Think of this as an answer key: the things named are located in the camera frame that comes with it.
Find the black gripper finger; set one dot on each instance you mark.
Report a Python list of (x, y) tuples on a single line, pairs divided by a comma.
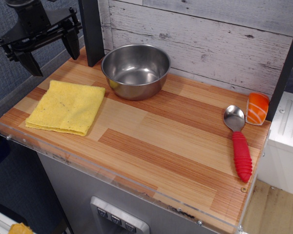
[(71, 40), (29, 63)]

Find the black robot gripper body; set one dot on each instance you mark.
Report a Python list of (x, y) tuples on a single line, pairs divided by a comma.
[(35, 26)]

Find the stainless steel pot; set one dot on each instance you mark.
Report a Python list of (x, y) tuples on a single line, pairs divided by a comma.
[(136, 71)]

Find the clear acrylic table guard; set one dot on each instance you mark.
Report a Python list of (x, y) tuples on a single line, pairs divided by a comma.
[(167, 160)]

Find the yellow folded cloth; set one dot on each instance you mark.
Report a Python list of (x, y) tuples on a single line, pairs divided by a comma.
[(67, 108)]

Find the grey cabinet with dispenser panel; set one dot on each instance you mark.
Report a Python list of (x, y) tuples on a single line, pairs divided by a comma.
[(92, 207)]

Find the yellow object bottom left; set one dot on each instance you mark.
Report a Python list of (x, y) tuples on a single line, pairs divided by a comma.
[(20, 228)]

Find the toy salmon sushi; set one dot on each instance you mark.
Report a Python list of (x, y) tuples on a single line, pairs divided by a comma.
[(257, 108)]

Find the white side cabinet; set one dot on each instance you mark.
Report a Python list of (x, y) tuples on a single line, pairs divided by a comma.
[(276, 165)]

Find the dark vertical post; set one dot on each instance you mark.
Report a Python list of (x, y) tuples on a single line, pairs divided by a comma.
[(93, 38)]

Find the red handled metal spoon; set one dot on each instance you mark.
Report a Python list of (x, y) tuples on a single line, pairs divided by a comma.
[(234, 119)]

